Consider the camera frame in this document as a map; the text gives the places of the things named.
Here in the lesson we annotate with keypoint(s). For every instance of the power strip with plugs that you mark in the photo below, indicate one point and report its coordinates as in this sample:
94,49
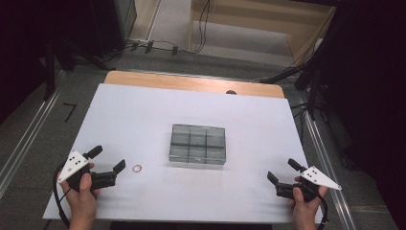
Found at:
148,46

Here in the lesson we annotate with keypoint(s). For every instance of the wooden table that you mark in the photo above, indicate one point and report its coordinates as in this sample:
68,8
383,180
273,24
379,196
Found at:
191,83

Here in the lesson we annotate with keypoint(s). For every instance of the wooden shelf cabinet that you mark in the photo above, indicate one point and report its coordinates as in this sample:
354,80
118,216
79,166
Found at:
255,22

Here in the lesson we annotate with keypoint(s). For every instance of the white board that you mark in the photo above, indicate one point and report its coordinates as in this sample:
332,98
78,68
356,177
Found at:
143,111

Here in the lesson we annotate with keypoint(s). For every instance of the person's left hand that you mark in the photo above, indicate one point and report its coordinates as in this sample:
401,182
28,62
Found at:
81,201

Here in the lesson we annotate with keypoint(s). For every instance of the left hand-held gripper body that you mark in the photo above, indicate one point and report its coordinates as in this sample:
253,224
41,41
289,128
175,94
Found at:
75,164

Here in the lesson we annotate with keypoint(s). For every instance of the black curtain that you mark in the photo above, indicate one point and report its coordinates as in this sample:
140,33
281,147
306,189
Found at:
370,80
19,48

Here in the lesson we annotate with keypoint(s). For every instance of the metal floor rail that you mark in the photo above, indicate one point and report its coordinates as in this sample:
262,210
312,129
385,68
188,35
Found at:
328,172
28,137

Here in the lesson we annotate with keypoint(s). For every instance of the clear plastic compartment box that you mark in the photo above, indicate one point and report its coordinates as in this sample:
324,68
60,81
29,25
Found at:
198,143

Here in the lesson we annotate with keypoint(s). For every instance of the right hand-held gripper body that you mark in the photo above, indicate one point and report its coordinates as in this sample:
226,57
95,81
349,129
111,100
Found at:
319,179

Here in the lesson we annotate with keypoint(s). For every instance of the person's right hand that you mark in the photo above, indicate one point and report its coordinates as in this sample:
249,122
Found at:
304,209

